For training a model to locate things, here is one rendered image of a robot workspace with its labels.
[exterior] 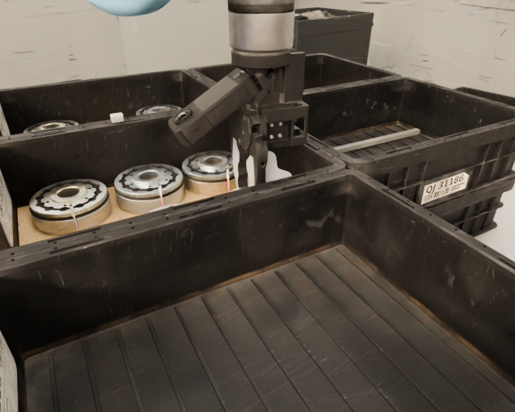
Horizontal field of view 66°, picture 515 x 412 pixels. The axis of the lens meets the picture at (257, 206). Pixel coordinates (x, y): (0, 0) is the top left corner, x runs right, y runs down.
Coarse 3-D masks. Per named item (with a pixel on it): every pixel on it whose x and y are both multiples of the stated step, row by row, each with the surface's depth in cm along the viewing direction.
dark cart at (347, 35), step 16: (336, 16) 210; (352, 16) 217; (368, 16) 225; (304, 32) 200; (320, 32) 207; (336, 32) 214; (352, 32) 223; (368, 32) 231; (304, 48) 205; (320, 48) 212; (336, 48) 220; (352, 48) 228; (368, 48) 236
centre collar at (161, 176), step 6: (150, 168) 62; (156, 168) 62; (138, 174) 60; (144, 174) 61; (156, 174) 61; (162, 174) 60; (132, 180) 59; (138, 180) 59; (144, 180) 59; (150, 180) 59; (156, 180) 59; (162, 180) 60
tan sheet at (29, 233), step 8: (248, 184) 65; (112, 192) 63; (192, 192) 63; (112, 200) 61; (184, 200) 61; (192, 200) 61; (24, 208) 59; (112, 208) 59; (120, 208) 59; (24, 216) 57; (112, 216) 57; (120, 216) 57; (128, 216) 57; (24, 224) 55; (32, 224) 55; (24, 232) 54; (32, 232) 54; (40, 232) 54; (24, 240) 52; (32, 240) 52
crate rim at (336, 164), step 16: (80, 128) 59; (96, 128) 59; (112, 128) 61; (0, 144) 54; (16, 144) 55; (336, 160) 50; (304, 176) 46; (240, 192) 43; (256, 192) 43; (176, 208) 40; (192, 208) 40; (112, 224) 37; (128, 224) 37; (48, 240) 35; (64, 240) 35; (0, 256) 33; (16, 256) 34
